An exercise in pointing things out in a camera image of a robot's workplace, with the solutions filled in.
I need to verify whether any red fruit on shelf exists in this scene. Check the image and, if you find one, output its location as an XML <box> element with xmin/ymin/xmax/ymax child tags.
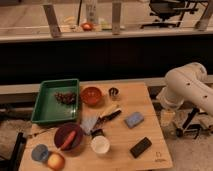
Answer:
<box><xmin>81</xmin><ymin>22</ymin><xmax>93</xmax><ymax>31</ymax></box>

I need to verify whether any orange bowl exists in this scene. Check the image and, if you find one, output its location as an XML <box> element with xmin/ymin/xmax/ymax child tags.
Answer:
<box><xmin>80</xmin><ymin>87</ymin><xmax>102</xmax><ymax>106</ymax></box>

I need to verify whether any black phone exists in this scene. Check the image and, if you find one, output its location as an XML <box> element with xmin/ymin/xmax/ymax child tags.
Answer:
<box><xmin>130</xmin><ymin>137</ymin><xmax>152</xmax><ymax>158</ymax></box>

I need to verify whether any small metal cup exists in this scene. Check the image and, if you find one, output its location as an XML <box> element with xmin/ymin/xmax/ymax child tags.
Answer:
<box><xmin>108</xmin><ymin>87</ymin><xmax>119</xmax><ymax>100</ymax></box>

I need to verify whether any blue cup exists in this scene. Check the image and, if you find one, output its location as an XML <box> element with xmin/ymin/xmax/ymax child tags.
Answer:
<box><xmin>31</xmin><ymin>144</ymin><xmax>49</xmax><ymax>163</ymax></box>

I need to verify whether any black office chair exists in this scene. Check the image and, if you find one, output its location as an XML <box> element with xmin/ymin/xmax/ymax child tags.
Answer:
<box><xmin>141</xmin><ymin>0</ymin><xmax>198</xmax><ymax>29</ymax></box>

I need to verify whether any purple plate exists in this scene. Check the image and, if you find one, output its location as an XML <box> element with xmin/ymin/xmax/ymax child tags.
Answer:
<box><xmin>54</xmin><ymin>123</ymin><xmax>84</xmax><ymax>151</ymax></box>

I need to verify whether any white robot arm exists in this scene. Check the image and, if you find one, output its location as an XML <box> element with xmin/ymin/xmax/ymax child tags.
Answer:
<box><xmin>157</xmin><ymin>62</ymin><xmax>213</xmax><ymax>117</ymax></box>

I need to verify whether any white cup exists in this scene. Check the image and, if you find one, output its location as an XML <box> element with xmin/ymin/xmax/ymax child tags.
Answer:
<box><xmin>91</xmin><ymin>136</ymin><xmax>110</xmax><ymax>155</ymax></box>

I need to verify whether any green plastic tray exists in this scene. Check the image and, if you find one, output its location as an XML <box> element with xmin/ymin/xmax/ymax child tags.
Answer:
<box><xmin>31</xmin><ymin>78</ymin><xmax>79</xmax><ymax>125</ymax></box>

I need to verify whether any red yellow apple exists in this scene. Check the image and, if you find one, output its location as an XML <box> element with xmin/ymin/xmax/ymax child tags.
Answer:
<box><xmin>47</xmin><ymin>153</ymin><xmax>65</xmax><ymax>170</ymax></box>

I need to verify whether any bunch of dark grapes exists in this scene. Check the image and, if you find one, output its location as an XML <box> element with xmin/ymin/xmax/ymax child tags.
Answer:
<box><xmin>55</xmin><ymin>92</ymin><xmax>76</xmax><ymax>105</ymax></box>

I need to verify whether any blue sponge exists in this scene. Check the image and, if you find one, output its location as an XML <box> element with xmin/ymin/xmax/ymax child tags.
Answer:
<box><xmin>124</xmin><ymin>112</ymin><xmax>144</xmax><ymax>128</ymax></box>

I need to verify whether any orange carrot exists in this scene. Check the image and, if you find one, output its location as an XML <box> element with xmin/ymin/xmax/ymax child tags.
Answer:
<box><xmin>60</xmin><ymin>131</ymin><xmax>76</xmax><ymax>150</ymax></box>

